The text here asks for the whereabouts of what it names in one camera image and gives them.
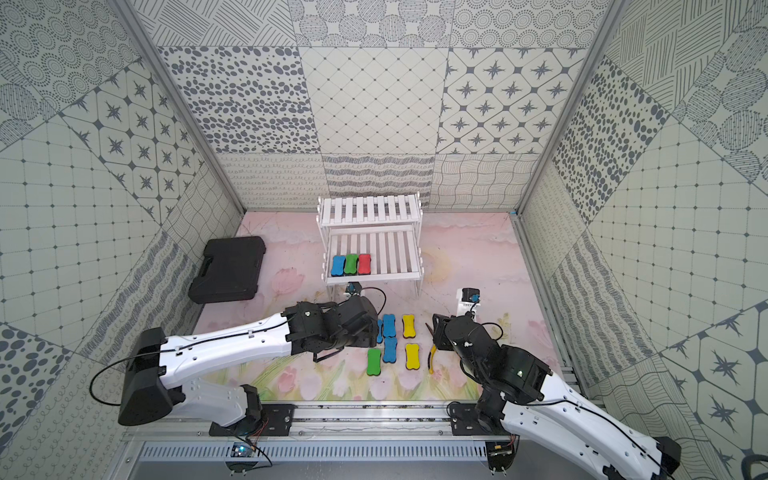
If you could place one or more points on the yellow eraser top shelf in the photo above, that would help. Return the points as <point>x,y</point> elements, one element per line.
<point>409,330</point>

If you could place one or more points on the green eraser shelf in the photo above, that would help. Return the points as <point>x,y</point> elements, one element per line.
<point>351,264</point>
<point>373,367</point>

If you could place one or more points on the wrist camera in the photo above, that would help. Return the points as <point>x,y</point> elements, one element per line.
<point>353,289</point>
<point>468,300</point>

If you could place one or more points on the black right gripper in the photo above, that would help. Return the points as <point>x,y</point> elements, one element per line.
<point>440,339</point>

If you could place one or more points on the yellow eraser shelf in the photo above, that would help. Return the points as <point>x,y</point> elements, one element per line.
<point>412,352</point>
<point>409,330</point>

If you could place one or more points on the aluminium mounting rail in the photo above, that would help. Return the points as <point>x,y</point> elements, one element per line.
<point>403,420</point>

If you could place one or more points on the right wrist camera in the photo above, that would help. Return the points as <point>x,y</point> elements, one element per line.
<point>468,300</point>

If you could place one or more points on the white cable duct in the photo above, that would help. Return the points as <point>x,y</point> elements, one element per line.
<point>322,451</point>

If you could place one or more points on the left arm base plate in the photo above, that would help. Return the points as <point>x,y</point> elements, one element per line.
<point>275,420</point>

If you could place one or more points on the black plastic tool case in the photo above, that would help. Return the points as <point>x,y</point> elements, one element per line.
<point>230,270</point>

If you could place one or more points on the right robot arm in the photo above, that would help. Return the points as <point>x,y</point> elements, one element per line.
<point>522,396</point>

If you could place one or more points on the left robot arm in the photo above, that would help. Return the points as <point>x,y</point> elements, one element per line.
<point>164,375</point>

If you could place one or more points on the red eraser shelf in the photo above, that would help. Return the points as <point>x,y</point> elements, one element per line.
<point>364,265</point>

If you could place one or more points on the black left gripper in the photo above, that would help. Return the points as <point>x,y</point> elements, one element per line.
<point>372,320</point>

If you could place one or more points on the white wooden two-tier shelf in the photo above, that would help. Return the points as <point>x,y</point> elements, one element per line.
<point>387,227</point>

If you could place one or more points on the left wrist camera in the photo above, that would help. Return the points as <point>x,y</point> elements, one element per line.
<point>353,289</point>

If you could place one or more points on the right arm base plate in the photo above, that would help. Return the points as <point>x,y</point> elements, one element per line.
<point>467,420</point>

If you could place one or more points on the yellow handled pliers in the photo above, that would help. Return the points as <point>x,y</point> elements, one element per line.
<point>430,359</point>

